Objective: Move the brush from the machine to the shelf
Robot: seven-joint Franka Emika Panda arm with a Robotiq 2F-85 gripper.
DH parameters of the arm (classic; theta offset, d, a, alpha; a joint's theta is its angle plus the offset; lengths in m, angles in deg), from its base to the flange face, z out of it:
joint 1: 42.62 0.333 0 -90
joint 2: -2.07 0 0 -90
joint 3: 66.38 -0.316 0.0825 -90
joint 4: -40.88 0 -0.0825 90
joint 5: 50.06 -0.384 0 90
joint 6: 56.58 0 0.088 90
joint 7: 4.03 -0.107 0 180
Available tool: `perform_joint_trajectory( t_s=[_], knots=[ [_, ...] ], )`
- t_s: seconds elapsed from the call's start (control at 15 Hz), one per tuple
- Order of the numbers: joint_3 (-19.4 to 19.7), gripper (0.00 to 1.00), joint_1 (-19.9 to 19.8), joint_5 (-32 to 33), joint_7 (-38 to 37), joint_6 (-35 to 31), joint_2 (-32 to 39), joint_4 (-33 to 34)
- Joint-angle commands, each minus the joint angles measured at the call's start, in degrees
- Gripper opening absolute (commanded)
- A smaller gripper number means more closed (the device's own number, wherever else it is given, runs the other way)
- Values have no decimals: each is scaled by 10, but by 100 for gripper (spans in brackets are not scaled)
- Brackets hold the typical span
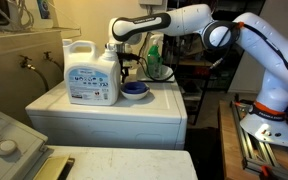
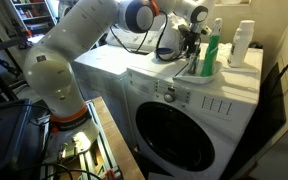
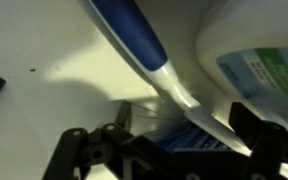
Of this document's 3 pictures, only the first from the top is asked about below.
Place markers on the white bottle blue label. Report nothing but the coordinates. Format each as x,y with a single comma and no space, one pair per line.
44,8

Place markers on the white washing machine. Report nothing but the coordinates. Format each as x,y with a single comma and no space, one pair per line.
117,123

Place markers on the white dryer with panel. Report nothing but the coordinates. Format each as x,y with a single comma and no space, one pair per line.
124,165

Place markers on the gold dryer lint lid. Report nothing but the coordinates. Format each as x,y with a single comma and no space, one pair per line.
52,168

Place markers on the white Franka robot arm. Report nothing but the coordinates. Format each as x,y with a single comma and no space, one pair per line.
184,18

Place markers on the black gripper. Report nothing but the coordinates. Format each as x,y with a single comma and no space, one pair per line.
127,58

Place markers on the green spray bottle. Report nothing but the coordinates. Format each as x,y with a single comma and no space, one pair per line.
154,58

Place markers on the white bowl blue inside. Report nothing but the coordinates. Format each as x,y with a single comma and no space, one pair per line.
134,94

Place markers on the white square tray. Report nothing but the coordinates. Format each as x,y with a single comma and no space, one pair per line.
165,79

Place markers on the large white detergent jug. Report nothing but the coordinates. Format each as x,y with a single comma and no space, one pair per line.
90,80

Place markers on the black storage rack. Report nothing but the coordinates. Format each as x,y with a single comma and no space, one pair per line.
190,70

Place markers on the round white dryer knob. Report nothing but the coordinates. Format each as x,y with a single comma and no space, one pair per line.
5,147

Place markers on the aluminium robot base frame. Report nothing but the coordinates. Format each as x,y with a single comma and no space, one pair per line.
254,156

